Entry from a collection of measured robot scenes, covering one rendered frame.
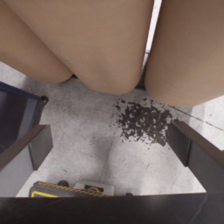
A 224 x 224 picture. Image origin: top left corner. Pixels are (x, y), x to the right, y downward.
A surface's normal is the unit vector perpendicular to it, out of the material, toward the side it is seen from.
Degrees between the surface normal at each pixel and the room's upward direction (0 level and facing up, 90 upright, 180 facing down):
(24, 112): 0
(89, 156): 0
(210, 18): 90
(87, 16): 90
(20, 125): 0
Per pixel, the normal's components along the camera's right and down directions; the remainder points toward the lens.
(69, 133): -0.11, -0.12
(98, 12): 0.13, 0.98
